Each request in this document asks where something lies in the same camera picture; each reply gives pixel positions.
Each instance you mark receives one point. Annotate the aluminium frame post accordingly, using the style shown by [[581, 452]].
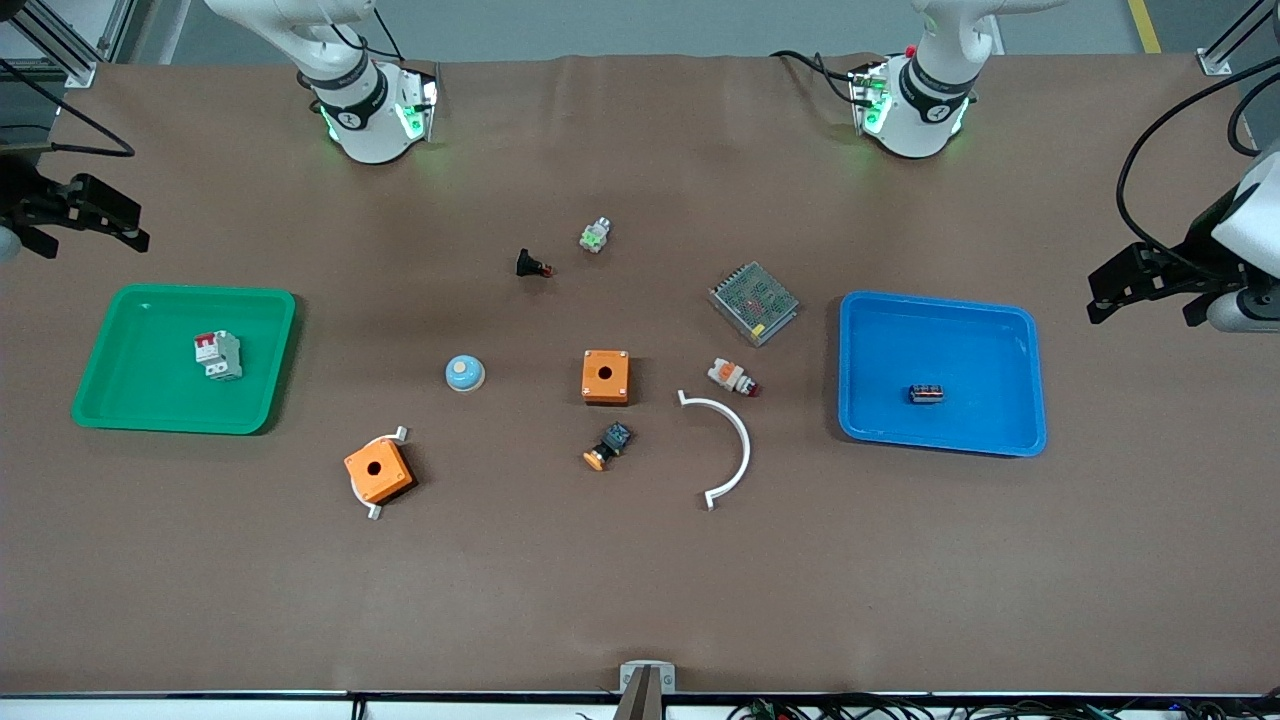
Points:
[[75, 70], [1215, 62]]

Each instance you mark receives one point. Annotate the orange button box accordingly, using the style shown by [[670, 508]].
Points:
[[390, 480], [596, 386]]

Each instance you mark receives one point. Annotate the blue plastic tray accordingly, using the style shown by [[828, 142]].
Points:
[[950, 340]]

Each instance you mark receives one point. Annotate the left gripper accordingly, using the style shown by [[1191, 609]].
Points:
[[1192, 250]]

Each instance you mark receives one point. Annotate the metal mesh power supply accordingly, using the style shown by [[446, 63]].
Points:
[[755, 302]]

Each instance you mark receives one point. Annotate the red white orange push button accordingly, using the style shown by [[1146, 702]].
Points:
[[728, 375]]

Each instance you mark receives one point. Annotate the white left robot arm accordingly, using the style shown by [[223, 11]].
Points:
[[915, 120]]

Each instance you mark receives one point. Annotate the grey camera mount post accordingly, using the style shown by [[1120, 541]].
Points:
[[640, 700]]

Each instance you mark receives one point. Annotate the brown table mat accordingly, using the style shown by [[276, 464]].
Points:
[[640, 580]]

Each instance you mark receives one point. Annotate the grey metal mount bracket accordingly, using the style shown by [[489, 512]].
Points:
[[628, 672]]

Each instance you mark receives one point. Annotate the white table edge rail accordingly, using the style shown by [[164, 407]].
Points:
[[200, 711]]

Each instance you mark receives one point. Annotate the green white push button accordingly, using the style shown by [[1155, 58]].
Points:
[[595, 237]]

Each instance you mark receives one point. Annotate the green plastic tray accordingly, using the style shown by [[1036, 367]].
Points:
[[150, 395]]

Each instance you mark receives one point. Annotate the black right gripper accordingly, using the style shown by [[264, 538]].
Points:
[[22, 196]]

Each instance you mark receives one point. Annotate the black orange-headed push button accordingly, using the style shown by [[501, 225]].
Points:
[[616, 438]]

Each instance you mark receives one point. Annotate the white red circuit breaker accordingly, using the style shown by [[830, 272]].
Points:
[[222, 358]]

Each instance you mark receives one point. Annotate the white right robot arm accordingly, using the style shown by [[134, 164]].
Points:
[[365, 125]]

